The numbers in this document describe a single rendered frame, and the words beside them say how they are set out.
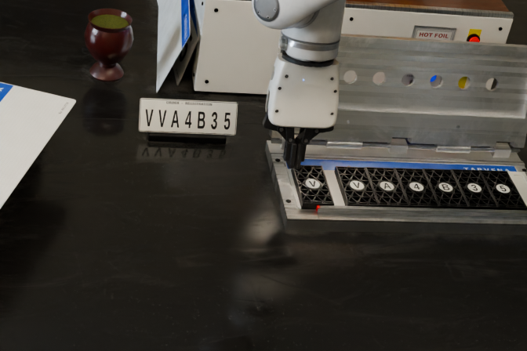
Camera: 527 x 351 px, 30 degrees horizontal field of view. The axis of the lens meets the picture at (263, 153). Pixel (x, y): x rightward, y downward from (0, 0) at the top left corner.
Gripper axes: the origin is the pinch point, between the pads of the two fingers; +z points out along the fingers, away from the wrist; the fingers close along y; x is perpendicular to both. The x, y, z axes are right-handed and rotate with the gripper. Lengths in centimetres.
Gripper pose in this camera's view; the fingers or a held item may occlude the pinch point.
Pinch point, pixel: (294, 153)
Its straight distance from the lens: 147.9
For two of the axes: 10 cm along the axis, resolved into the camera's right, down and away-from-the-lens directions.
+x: -1.7, -4.1, 9.0
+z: -1.2, 9.1, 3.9
